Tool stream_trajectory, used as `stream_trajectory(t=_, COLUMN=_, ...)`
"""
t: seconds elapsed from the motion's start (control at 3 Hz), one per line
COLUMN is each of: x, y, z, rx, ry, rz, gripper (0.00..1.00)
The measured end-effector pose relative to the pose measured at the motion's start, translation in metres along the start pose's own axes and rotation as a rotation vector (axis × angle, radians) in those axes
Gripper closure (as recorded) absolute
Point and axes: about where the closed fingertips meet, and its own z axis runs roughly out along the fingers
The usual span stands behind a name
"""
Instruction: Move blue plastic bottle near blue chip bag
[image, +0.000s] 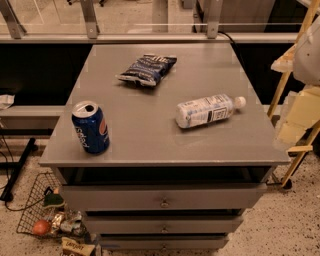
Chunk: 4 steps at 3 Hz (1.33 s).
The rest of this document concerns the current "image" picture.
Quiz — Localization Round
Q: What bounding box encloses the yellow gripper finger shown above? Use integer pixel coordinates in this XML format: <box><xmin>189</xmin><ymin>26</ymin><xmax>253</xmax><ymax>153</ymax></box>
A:
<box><xmin>275</xmin><ymin>85</ymin><xmax>320</xmax><ymax>144</ymax></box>

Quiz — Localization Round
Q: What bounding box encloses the clear plastic water bottle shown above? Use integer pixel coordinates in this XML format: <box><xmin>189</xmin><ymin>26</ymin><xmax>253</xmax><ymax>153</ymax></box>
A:
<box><xmin>175</xmin><ymin>94</ymin><xmax>246</xmax><ymax>129</ymax></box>

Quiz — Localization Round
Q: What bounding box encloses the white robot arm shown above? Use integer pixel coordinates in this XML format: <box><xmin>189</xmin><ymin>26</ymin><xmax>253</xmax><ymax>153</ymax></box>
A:
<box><xmin>271</xmin><ymin>17</ymin><xmax>320</xmax><ymax>145</ymax></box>

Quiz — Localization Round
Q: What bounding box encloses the blue chip bag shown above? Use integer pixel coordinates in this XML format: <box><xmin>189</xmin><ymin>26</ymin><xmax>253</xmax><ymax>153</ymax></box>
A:
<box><xmin>117</xmin><ymin>54</ymin><xmax>177</xmax><ymax>87</ymax></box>

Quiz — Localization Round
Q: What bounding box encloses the yellow snack bag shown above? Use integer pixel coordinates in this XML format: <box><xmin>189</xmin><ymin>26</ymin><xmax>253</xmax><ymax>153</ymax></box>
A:
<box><xmin>61</xmin><ymin>237</ymin><xmax>95</xmax><ymax>256</ymax></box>

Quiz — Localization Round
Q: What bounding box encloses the grey drawer cabinet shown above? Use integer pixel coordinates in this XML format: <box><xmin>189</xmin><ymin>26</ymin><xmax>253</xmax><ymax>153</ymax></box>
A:
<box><xmin>41</xmin><ymin>43</ymin><xmax>289</xmax><ymax>250</ymax></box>

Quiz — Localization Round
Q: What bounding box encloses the top drawer knob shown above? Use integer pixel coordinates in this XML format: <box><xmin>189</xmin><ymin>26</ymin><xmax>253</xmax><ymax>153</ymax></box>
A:
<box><xmin>160</xmin><ymin>199</ymin><xmax>170</xmax><ymax>208</ymax></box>

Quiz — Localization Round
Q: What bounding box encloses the drawer knob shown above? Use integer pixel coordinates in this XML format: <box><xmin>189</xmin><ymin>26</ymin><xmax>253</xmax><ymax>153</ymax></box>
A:
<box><xmin>161</xmin><ymin>226</ymin><xmax>169</xmax><ymax>234</ymax></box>
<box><xmin>160</xmin><ymin>199</ymin><xmax>170</xmax><ymax>208</ymax></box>

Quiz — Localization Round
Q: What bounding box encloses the middle drawer knob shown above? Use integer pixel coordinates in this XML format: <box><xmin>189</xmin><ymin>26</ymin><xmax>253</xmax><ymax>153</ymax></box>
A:
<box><xmin>161</xmin><ymin>226</ymin><xmax>169</xmax><ymax>234</ymax></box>

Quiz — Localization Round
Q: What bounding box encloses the blue Pepsi can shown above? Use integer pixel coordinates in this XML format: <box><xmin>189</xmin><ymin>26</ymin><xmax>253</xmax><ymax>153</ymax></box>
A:
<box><xmin>72</xmin><ymin>101</ymin><xmax>110</xmax><ymax>154</ymax></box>

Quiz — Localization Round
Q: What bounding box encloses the crumpled silver wrapper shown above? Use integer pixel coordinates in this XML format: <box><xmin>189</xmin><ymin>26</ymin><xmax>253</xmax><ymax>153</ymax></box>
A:
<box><xmin>51</xmin><ymin>211</ymin><xmax>84</xmax><ymax>236</ymax></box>

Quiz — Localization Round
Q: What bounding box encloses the green sponge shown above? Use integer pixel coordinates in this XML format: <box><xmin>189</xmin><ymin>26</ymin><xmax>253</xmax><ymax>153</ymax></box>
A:
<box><xmin>43</xmin><ymin>194</ymin><xmax>65</xmax><ymax>208</ymax></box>

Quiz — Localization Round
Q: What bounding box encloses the black metal stand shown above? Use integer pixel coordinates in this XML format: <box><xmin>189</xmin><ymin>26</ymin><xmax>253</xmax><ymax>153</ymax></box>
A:
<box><xmin>0</xmin><ymin>128</ymin><xmax>53</xmax><ymax>202</ymax></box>

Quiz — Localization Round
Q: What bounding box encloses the orange fruit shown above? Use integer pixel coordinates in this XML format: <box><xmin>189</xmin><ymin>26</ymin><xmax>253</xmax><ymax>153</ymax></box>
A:
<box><xmin>32</xmin><ymin>219</ymin><xmax>51</xmax><ymax>236</ymax></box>

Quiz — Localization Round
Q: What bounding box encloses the black cable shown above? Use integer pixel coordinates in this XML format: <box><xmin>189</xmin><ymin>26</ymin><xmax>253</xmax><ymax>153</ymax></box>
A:
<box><xmin>218</xmin><ymin>30</ymin><xmax>248</xmax><ymax>68</ymax></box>

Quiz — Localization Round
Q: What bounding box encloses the black wire basket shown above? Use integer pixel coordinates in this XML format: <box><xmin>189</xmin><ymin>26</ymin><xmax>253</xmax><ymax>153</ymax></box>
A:
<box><xmin>15</xmin><ymin>171</ymin><xmax>88</xmax><ymax>238</ymax></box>

